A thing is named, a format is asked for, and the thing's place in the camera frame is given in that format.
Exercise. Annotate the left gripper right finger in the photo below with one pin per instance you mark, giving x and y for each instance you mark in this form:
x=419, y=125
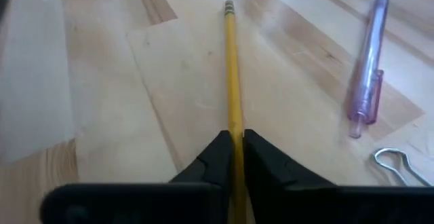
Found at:
x=281, y=193

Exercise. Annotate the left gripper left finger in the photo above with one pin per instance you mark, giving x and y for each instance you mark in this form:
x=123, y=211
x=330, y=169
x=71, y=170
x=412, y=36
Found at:
x=210, y=190

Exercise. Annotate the black binder clip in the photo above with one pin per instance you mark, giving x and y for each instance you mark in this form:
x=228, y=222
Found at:
x=396, y=164

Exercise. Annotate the yellow pencil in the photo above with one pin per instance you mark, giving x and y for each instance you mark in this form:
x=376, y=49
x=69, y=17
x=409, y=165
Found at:
x=232, y=68

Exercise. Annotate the purple translucent pen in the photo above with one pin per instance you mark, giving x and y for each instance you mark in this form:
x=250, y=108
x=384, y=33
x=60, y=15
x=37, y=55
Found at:
x=368, y=74

